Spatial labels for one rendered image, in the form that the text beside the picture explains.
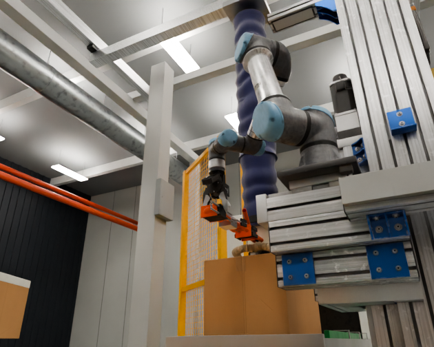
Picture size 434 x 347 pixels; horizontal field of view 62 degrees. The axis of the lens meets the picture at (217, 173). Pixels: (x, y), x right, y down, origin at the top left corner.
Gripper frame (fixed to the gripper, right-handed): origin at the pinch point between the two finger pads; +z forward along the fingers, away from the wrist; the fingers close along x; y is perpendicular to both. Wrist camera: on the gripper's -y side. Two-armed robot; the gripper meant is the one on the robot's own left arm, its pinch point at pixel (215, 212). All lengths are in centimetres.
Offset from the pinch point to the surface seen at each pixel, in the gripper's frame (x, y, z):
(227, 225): -0.8, 10.5, 3.1
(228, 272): 7.7, 28.5, 19.9
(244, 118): 4, 50, -77
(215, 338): 11, 21, 48
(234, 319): 5.1, 28.4, 40.6
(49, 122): 735, 434, -509
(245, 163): 5, 51, -46
